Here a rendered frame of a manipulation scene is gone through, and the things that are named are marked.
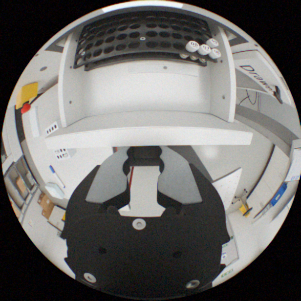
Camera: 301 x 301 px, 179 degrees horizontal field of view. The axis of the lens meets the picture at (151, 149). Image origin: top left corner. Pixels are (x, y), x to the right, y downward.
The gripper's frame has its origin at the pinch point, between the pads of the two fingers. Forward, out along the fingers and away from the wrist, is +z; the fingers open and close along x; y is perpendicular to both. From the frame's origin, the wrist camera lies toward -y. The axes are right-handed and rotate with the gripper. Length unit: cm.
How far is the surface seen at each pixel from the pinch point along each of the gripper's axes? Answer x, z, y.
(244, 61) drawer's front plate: 18.0, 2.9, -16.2
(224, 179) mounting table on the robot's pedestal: 31.3, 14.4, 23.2
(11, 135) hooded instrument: -80, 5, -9
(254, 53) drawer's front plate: 16.9, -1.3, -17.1
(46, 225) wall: -413, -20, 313
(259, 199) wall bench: 297, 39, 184
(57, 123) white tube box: -25.4, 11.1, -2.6
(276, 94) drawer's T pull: 28.1, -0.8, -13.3
